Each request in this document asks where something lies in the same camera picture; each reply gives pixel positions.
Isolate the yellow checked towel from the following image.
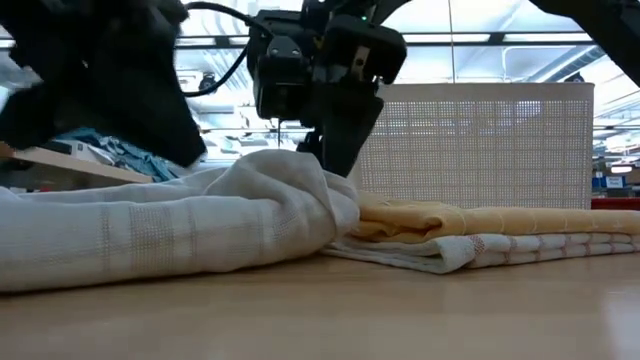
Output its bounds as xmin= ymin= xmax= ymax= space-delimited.
xmin=349 ymin=191 xmax=640 ymax=245

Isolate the wooden workbench with steel frame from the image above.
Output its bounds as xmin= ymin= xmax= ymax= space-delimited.
xmin=0 ymin=144 xmax=154 ymax=187

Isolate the white perforated plastic basket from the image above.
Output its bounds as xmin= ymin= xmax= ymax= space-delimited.
xmin=348 ymin=82 xmax=596 ymax=210

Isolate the white towel with red stripes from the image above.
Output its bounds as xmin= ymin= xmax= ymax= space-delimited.
xmin=319 ymin=232 xmax=640 ymax=275

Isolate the blue bin with white label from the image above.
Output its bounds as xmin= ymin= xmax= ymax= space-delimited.
xmin=592 ymin=172 xmax=626 ymax=190

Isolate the cream towel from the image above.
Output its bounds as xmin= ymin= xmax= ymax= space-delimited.
xmin=0 ymin=148 xmax=361 ymax=294

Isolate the long ceiling light fixture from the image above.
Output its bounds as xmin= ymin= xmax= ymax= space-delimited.
xmin=174 ymin=32 xmax=596 ymax=51

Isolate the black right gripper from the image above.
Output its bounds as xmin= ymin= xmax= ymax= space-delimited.
xmin=296 ymin=0 xmax=411 ymax=179

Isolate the pile of blue clothes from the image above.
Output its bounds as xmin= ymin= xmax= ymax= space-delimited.
xmin=54 ymin=127 xmax=179 ymax=184

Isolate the white box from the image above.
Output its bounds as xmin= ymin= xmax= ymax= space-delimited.
xmin=52 ymin=139 xmax=116 ymax=166

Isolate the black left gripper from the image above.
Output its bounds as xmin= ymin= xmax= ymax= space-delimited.
xmin=0 ymin=0 xmax=209 ymax=169

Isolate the red storage bin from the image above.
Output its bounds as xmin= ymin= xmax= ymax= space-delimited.
xmin=591 ymin=197 xmax=640 ymax=210

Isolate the black looped gripper cable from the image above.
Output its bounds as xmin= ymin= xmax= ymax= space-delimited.
xmin=182 ymin=1 xmax=256 ymax=99

